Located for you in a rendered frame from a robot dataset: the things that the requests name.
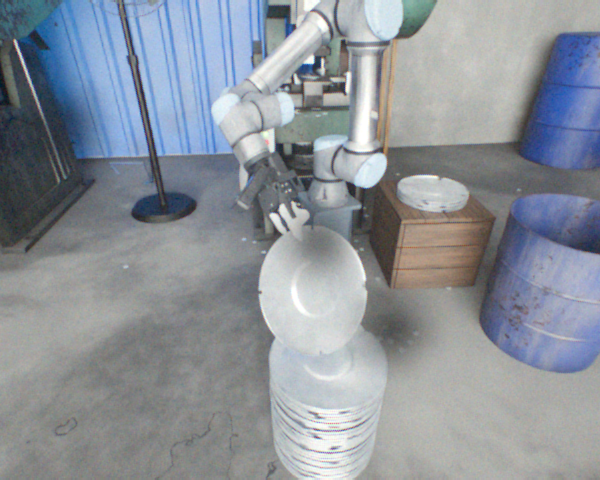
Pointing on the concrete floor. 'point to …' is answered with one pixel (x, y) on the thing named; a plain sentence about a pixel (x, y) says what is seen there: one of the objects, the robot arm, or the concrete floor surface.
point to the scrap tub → (555, 282)
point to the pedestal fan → (165, 210)
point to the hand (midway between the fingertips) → (295, 238)
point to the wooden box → (428, 241)
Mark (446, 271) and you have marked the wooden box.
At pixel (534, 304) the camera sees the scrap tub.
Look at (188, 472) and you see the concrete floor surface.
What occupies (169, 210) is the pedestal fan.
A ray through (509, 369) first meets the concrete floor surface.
